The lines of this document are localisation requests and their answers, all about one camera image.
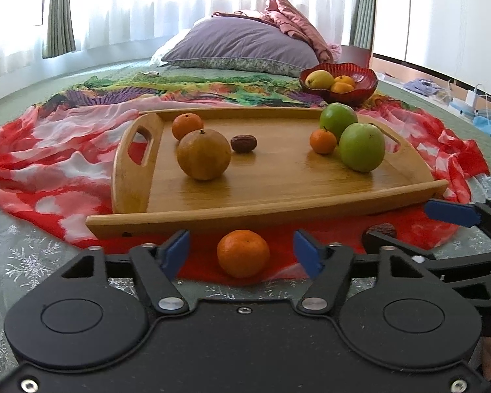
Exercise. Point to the purple pillow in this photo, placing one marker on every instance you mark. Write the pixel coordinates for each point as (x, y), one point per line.
(241, 45)

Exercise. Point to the pink quilt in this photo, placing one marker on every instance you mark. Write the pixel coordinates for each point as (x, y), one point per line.
(290, 20)

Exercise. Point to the small mandarin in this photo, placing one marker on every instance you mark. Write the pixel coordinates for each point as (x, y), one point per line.
(323, 141)

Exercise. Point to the red glass bowl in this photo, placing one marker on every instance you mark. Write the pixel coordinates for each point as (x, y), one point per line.
(352, 95)

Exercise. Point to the yellow mango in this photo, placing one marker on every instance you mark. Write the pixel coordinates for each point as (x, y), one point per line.
(319, 79)

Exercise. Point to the white pillow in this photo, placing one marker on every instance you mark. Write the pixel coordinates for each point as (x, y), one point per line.
(165, 51)

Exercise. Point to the brownish orange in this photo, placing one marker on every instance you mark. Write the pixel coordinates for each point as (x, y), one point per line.
(203, 155)

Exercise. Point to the green curtain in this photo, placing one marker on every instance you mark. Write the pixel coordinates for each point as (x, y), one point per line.
(59, 12)
(362, 8)

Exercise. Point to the white wardrobe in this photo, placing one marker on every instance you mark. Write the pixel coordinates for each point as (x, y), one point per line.
(442, 16)

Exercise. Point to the snowflake tulle cloth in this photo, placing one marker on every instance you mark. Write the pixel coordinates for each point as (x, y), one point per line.
(24, 262)

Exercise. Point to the green apple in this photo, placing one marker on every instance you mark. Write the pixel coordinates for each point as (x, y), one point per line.
(335, 115)
(362, 147)

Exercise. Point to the dark red date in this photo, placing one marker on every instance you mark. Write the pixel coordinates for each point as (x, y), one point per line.
(382, 229)
(242, 143)

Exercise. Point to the bright orange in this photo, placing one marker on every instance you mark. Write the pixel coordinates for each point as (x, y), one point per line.
(243, 254)

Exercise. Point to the green quilted bedspread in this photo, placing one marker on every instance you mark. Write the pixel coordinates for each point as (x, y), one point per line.
(413, 98)

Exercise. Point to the red and white scarf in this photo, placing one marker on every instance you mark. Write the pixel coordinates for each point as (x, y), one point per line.
(45, 172)

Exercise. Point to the lilac crumpled cloth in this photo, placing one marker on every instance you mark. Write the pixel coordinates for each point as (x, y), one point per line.
(421, 86)

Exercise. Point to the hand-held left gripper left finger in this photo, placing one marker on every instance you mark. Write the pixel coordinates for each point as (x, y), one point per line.
(176, 250)

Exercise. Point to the small orange in bowl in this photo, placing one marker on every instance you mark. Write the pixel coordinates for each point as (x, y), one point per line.
(341, 87)
(345, 79)

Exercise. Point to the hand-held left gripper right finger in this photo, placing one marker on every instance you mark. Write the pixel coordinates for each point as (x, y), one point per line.
(309, 254)

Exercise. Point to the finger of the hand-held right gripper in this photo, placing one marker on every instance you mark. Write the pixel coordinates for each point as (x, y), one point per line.
(450, 213)
(392, 243)

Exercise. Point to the white power adapter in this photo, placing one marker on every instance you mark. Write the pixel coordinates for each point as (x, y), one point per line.
(471, 97)

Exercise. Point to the wooden serving tray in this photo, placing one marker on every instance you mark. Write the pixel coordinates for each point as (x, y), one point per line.
(278, 180)

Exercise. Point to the colourful floral cloth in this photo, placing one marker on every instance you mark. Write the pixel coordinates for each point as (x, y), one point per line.
(229, 90)

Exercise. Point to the green apple back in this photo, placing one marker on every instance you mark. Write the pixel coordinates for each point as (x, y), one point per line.
(335, 115)

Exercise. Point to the green apple front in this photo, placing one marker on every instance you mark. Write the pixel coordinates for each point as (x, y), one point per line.
(362, 147)

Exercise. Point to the white sheer curtain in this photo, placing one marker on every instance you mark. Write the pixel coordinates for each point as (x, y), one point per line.
(188, 0)

